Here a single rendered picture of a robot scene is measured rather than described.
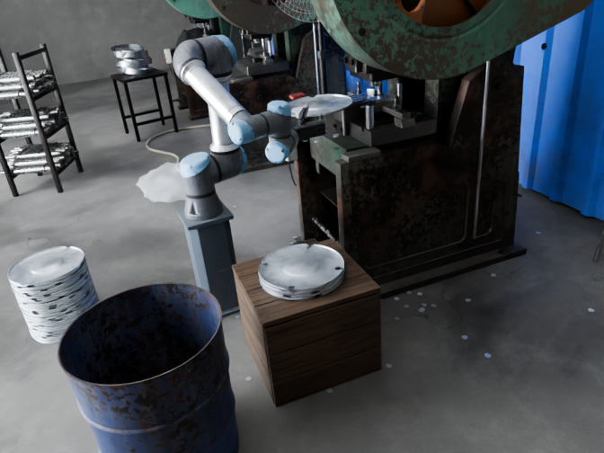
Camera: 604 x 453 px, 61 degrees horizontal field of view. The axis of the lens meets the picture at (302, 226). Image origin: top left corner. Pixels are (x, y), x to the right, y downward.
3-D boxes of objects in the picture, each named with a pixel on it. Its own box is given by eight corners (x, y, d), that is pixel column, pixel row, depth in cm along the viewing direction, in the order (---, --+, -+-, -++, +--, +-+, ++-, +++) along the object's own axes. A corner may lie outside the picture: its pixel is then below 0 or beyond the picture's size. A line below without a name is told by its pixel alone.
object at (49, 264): (55, 288, 192) (55, 286, 192) (-9, 283, 199) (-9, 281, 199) (98, 249, 217) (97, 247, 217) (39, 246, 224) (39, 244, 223)
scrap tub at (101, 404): (110, 543, 132) (53, 410, 111) (103, 425, 168) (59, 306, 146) (262, 481, 145) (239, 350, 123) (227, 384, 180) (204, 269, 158)
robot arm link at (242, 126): (158, 38, 169) (244, 127, 150) (186, 32, 175) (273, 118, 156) (156, 67, 177) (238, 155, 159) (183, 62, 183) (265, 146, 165)
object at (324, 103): (279, 102, 217) (279, 101, 217) (345, 92, 218) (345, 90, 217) (283, 121, 191) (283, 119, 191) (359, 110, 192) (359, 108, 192)
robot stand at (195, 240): (207, 323, 212) (186, 227, 191) (196, 300, 227) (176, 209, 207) (249, 308, 218) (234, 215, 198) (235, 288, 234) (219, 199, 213)
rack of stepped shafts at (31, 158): (67, 192, 359) (23, 52, 316) (4, 198, 360) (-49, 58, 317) (89, 170, 398) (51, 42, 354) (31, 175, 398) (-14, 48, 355)
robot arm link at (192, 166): (178, 190, 198) (172, 157, 192) (208, 180, 206) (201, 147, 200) (194, 199, 190) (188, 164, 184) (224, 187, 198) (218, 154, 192)
